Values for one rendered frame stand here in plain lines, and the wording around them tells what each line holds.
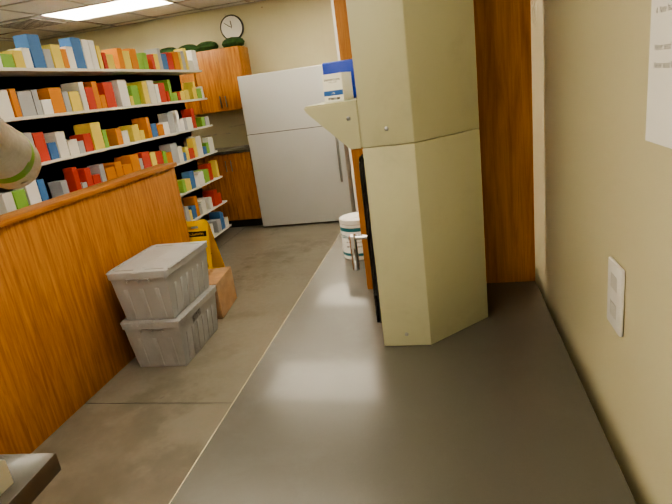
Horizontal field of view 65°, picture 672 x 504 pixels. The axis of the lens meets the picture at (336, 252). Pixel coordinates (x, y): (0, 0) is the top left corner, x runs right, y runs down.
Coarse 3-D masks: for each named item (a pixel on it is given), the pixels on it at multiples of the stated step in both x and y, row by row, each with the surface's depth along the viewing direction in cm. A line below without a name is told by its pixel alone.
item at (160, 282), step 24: (120, 264) 332; (144, 264) 326; (168, 264) 319; (192, 264) 344; (120, 288) 319; (144, 288) 316; (168, 288) 313; (192, 288) 344; (144, 312) 324; (168, 312) 320
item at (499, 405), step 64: (320, 320) 145; (512, 320) 130; (256, 384) 117; (320, 384) 113; (384, 384) 110; (448, 384) 107; (512, 384) 104; (576, 384) 101; (256, 448) 95; (320, 448) 93; (384, 448) 91; (448, 448) 89; (512, 448) 87; (576, 448) 85
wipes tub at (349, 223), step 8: (344, 216) 193; (352, 216) 191; (344, 224) 188; (352, 224) 186; (344, 232) 189; (352, 232) 187; (360, 232) 186; (344, 240) 190; (360, 240) 187; (344, 248) 192; (360, 248) 188; (344, 256) 195; (360, 256) 189
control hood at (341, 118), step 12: (312, 108) 111; (324, 108) 111; (336, 108) 110; (348, 108) 110; (324, 120) 111; (336, 120) 111; (348, 120) 110; (336, 132) 112; (348, 132) 111; (360, 132) 111; (348, 144) 112; (360, 144) 112
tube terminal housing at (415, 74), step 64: (384, 0) 102; (448, 0) 108; (384, 64) 106; (448, 64) 111; (384, 128) 110; (448, 128) 114; (384, 192) 114; (448, 192) 118; (384, 256) 119; (448, 256) 121; (384, 320) 124; (448, 320) 125
